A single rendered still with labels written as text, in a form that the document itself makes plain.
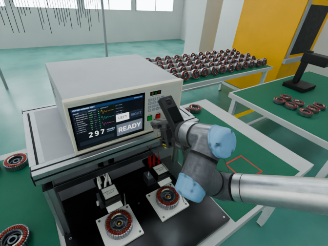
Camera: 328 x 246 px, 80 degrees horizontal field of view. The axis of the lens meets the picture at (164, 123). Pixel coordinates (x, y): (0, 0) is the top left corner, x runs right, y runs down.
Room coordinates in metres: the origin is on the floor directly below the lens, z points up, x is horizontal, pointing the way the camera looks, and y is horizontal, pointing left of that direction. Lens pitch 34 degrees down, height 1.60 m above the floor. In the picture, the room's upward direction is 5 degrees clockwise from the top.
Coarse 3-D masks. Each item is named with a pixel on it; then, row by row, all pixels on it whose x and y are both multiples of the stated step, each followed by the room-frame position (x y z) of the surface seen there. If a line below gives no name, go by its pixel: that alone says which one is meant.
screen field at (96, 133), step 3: (102, 129) 0.53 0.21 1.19; (90, 132) 0.51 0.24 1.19; (93, 132) 0.51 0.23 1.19; (96, 132) 0.52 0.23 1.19; (99, 132) 0.52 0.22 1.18; (102, 132) 0.53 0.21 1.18; (105, 132) 0.54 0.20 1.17; (90, 135) 0.51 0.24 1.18; (93, 135) 0.51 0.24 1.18; (96, 135) 0.52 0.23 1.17; (99, 135) 0.52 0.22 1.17
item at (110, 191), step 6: (108, 174) 0.58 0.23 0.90; (102, 180) 0.55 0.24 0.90; (96, 186) 0.51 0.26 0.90; (102, 186) 0.52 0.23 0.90; (108, 186) 0.50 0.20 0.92; (114, 186) 0.50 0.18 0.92; (102, 192) 0.47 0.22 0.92; (108, 192) 0.47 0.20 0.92; (114, 192) 0.48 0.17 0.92; (102, 198) 0.46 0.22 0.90; (108, 198) 0.45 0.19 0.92; (114, 198) 0.46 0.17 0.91; (120, 198) 0.47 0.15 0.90; (108, 204) 0.44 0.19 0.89; (114, 204) 0.45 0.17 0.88; (120, 204) 0.45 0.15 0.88; (108, 210) 0.42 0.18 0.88
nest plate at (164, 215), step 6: (174, 186) 0.64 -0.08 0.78; (150, 198) 0.56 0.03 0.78; (180, 198) 0.58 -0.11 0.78; (156, 204) 0.53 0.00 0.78; (180, 204) 0.54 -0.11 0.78; (186, 204) 0.55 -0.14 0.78; (156, 210) 0.50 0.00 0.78; (162, 210) 0.50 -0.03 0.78; (168, 210) 0.51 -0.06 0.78; (174, 210) 0.51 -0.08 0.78; (180, 210) 0.51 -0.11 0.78; (162, 216) 0.48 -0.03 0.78; (168, 216) 0.48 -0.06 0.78
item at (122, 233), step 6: (120, 210) 0.46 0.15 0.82; (126, 210) 0.47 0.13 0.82; (108, 216) 0.44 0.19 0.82; (114, 216) 0.44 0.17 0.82; (120, 216) 0.45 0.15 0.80; (126, 216) 0.44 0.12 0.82; (108, 222) 0.41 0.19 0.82; (126, 222) 0.43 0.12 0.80; (132, 222) 0.42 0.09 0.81; (108, 228) 0.39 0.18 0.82; (120, 228) 0.40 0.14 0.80; (126, 228) 0.39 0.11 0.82; (108, 234) 0.37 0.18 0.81; (114, 234) 0.37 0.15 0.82; (120, 234) 0.37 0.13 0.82; (126, 234) 0.38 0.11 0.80
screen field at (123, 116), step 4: (128, 112) 0.59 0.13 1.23; (132, 112) 0.60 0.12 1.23; (136, 112) 0.61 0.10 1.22; (140, 112) 0.62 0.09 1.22; (116, 116) 0.56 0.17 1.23; (120, 116) 0.57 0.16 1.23; (124, 116) 0.58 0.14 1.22; (128, 116) 0.59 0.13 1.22; (132, 116) 0.60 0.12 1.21; (136, 116) 0.61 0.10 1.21; (116, 120) 0.56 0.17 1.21; (120, 120) 0.57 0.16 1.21
